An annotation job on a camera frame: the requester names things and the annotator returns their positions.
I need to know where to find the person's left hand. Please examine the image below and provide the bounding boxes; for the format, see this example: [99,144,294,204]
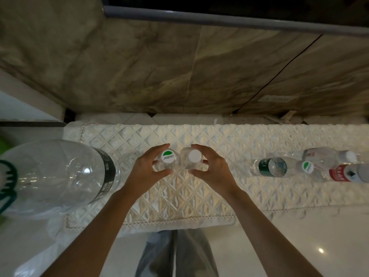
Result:
[122,144,174,201]

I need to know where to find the person's right hand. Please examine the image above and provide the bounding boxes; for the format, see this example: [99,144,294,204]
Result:
[189,144,240,199]

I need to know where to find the green cap clear water bottle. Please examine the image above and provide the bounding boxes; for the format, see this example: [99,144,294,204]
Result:
[153,148,177,174]

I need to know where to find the white cap clear water bottle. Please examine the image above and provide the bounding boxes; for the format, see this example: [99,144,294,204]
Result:
[180,147,204,170]

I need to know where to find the person's left forearm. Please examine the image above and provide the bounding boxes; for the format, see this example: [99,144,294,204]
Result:
[40,189,137,277]

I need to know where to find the person's right forearm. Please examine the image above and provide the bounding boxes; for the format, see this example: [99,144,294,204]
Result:
[226,188,324,277]

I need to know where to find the white quilted cloth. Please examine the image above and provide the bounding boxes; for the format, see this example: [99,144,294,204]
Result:
[47,121,369,240]

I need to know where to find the green label clear water bottle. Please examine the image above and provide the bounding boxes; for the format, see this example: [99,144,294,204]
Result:
[252,157,315,178]

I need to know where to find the person's grey trousers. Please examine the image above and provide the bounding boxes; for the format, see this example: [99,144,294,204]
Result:
[135,229,220,277]

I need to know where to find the large clear plastic jug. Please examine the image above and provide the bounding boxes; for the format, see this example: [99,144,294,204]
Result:
[0,139,120,214]

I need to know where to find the wooden scrap piece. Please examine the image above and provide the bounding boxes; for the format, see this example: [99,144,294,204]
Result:
[276,110,298,125]

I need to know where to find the clear plastic bag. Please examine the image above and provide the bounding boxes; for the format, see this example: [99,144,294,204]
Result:
[9,199,74,240]

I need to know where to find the red label clear water bottle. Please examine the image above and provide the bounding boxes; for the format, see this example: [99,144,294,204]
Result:
[288,147,358,168]
[314,163,369,184]

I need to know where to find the grey metal pipe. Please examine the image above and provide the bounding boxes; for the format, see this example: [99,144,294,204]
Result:
[103,5,369,37]

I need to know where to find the wall power socket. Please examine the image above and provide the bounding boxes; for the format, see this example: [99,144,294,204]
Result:
[257,95,298,104]

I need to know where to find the black cable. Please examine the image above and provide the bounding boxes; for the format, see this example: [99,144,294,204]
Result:
[232,34,323,114]

